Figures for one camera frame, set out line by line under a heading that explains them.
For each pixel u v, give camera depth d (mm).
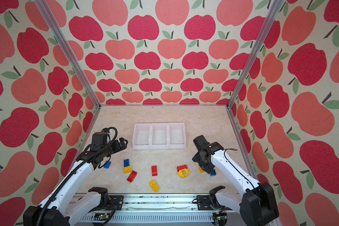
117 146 733
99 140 625
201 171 701
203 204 733
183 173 819
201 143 652
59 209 406
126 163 882
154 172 839
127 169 860
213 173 834
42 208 392
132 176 821
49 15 723
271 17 724
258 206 400
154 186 804
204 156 579
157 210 729
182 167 856
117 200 749
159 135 1017
